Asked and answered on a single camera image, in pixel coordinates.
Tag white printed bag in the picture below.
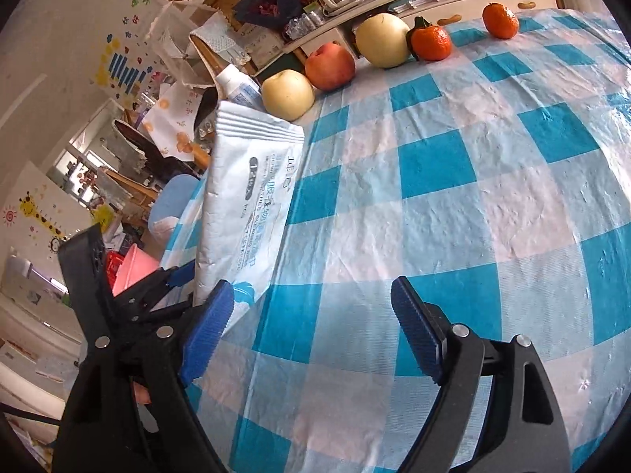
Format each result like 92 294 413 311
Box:
195 101 305 328

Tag pink trash bin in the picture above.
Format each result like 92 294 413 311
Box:
112 244 159 296

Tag person's left hand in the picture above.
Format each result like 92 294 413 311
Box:
133 382 151 406

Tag red gift boxes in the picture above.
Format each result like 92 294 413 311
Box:
105 250 124 287

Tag blue round stool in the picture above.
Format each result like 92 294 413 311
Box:
147 174 199 246

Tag orange-flower table cloth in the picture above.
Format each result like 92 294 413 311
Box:
141 81 202 161

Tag white yogurt bottle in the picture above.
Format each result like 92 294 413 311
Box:
215 64 265 112

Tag wooden dining chair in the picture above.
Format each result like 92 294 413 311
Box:
188 11 246 146

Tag yellow apple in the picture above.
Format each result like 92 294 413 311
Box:
261 69 316 122

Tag blue white checked tablecloth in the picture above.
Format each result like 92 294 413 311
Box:
188 10 630 472

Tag red apple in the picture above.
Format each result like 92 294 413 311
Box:
305 42 356 92

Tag yellow pear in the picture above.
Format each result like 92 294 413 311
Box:
355 13 410 69

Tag tangerine with leaf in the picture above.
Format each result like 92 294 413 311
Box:
407 16 452 62

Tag small tangerine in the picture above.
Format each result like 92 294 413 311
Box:
482 2 520 39

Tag cream TV cabinet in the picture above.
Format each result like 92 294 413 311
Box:
272 0 562 62

